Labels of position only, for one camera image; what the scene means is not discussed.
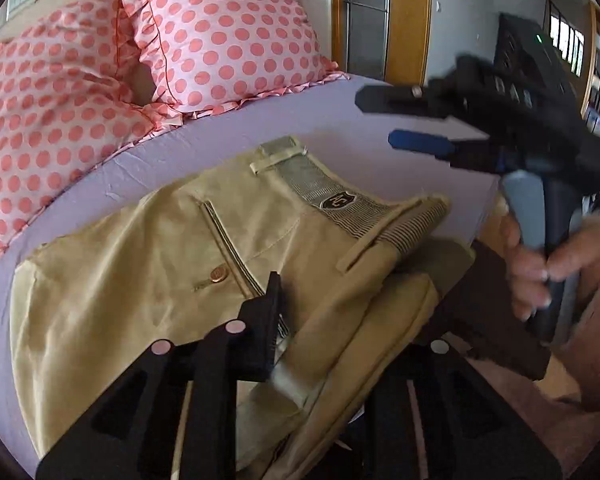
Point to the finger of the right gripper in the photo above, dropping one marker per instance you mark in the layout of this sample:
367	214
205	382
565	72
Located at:
405	101
445	147

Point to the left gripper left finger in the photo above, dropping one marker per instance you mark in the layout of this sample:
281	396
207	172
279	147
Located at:
173	410

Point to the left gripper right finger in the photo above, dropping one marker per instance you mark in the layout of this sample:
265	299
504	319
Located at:
433	416

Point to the khaki pants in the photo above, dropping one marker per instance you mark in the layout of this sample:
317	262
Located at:
361	278

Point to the person's right hand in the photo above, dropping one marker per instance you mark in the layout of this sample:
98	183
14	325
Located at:
529	272

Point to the lavender bed sheet mattress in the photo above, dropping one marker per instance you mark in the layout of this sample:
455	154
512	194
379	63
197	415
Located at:
350	144

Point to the wooden glass sliding door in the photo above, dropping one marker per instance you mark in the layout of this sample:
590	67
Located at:
382	39

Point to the window with bright glass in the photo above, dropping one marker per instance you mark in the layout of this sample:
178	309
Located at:
566	39

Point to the small pink polka-dot pillow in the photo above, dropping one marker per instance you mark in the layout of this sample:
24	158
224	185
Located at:
206	57

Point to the large pink polka-dot pillow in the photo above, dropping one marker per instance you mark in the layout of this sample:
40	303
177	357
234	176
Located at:
66	106

